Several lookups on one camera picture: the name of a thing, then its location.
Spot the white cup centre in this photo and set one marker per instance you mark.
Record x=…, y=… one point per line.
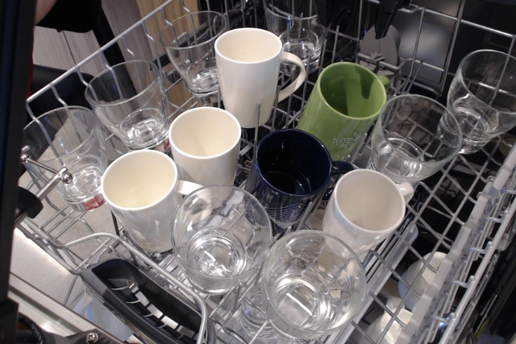
x=205, y=144

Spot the clear glass back centre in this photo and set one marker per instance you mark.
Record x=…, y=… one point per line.
x=296, y=23

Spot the clear glass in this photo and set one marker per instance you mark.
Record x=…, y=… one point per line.
x=69, y=137
x=130, y=100
x=413, y=138
x=220, y=236
x=481, y=97
x=189, y=45
x=312, y=283
x=296, y=23

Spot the green ceramic mug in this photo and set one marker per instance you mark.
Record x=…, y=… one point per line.
x=343, y=105

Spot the tall white mug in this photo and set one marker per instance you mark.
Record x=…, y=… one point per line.
x=248, y=63

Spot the clear glass right middle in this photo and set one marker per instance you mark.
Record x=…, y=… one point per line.
x=413, y=138

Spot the clear glass far right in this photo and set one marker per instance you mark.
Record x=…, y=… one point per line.
x=481, y=97

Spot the clear glass back left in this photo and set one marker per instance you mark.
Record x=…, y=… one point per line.
x=189, y=45

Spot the dark blue mug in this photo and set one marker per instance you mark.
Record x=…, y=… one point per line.
x=290, y=170

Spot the white mug front right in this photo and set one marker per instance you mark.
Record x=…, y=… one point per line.
x=365, y=208

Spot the wooden cabinet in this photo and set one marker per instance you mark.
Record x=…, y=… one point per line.
x=161, y=1

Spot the clear glass left middle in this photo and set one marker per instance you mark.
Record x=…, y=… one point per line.
x=130, y=100

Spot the clear glass front centre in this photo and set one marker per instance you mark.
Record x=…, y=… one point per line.
x=220, y=236

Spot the white mug front left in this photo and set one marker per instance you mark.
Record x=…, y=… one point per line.
x=143, y=189

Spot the clear glass front bottom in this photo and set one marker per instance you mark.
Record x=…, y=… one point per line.
x=312, y=283

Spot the clear glass far left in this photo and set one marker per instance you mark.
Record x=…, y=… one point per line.
x=69, y=137

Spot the metal clamp screw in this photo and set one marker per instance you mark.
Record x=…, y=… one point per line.
x=35, y=200

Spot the grey wire dishwasher rack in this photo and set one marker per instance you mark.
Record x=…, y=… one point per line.
x=455, y=250

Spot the black vertical post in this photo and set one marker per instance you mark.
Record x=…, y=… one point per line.
x=17, y=21

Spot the black rack handle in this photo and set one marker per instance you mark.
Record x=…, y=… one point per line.
x=153, y=313

